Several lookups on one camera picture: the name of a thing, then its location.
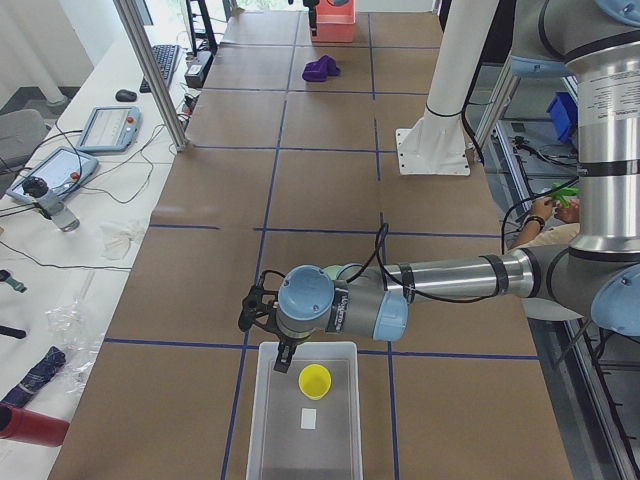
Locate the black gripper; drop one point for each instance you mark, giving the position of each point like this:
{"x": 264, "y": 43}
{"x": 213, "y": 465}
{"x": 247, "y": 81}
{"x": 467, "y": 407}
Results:
{"x": 286, "y": 345}

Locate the yellow plastic cup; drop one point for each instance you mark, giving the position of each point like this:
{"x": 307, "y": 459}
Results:
{"x": 315, "y": 381}

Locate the purple cloth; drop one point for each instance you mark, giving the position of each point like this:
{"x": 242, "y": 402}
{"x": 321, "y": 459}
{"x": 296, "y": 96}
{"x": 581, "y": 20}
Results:
{"x": 321, "y": 69}

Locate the translucent white plastic bin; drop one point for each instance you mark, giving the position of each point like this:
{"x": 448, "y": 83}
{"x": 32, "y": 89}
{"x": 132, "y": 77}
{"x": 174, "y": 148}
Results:
{"x": 296, "y": 437}

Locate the white crumpled tissue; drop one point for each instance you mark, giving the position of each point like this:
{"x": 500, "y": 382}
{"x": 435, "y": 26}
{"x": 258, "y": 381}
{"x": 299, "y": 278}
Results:
{"x": 118, "y": 237}

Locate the folded dark umbrella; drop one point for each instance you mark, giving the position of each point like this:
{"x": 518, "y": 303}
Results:
{"x": 36, "y": 378}

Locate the red bottle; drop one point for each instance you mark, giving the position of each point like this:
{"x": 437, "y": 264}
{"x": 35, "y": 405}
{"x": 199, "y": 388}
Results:
{"x": 26, "y": 426}

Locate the teach pendant far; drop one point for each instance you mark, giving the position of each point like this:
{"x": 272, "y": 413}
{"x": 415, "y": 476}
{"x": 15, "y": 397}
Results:
{"x": 109, "y": 130}

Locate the teach pendant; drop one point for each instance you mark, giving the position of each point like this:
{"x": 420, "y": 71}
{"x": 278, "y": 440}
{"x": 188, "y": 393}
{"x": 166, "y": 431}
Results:
{"x": 64, "y": 170}
{"x": 109, "y": 130}

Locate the teach pendant near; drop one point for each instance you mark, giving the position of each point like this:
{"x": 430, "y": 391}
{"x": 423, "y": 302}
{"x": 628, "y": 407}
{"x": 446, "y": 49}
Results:
{"x": 64, "y": 170}

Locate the seated person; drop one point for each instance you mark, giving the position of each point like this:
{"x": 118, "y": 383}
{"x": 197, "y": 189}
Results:
{"x": 549, "y": 223}

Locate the clear water bottle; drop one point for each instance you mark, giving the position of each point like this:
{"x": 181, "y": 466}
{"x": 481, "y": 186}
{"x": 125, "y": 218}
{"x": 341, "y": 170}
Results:
{"x": 50, "y": 204}

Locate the black computer mouse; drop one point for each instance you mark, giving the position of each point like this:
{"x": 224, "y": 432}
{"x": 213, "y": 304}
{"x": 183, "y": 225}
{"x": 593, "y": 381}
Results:
{"x": 124, "y": 95}

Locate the black keyboard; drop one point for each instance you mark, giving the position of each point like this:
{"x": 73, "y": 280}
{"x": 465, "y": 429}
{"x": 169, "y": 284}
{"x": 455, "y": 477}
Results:
{"x": 166, "y": 57}

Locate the green plastic toy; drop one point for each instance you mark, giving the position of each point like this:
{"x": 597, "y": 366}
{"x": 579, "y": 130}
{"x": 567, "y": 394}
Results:
{"x": 561, "y": 193}

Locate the pink plastic bin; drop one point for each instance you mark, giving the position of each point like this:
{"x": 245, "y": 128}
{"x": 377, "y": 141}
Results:
{"x": 334, "y": 24}

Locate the blue storage bin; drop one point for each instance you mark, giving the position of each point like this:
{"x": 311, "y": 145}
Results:
{"x": 563, "y": 112}

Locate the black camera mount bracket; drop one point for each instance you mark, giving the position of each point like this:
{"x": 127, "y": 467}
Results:
{"x": 259, "y": 309}

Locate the white pedestal mount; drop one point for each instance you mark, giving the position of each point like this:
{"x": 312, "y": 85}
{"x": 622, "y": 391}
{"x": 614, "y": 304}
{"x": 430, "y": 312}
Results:
{"x": 435, "y": 145}

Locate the aluminium frame post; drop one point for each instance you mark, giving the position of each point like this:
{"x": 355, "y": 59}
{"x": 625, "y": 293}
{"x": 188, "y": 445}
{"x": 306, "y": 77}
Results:
{"x": 134, "y": 28}

